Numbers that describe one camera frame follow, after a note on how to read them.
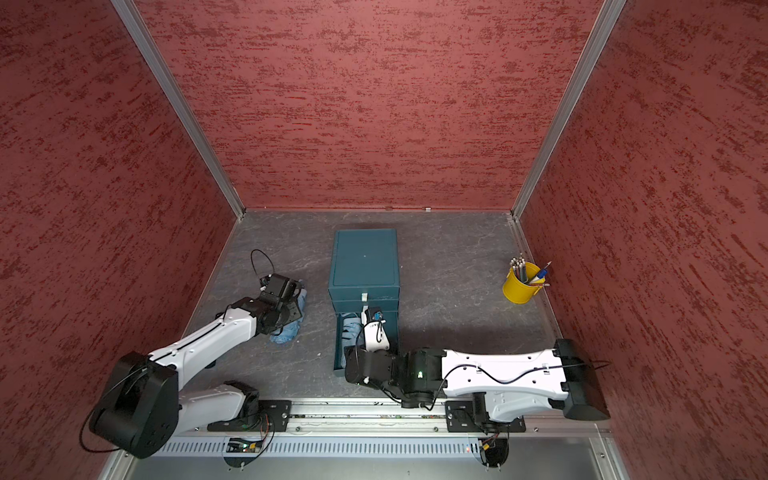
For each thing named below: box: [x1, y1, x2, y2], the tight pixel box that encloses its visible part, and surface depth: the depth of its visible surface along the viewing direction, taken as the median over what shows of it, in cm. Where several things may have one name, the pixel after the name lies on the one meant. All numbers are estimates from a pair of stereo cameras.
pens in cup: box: [510, 252, 553, 287], surface depth 89 cm
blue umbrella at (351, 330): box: [342, 317, 362, 368], surface depth 87 cm
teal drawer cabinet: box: [328, 228, 400, 377], surface depth 80 cm
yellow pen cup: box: [502, 262, 546, 304], surface depth 94 cm
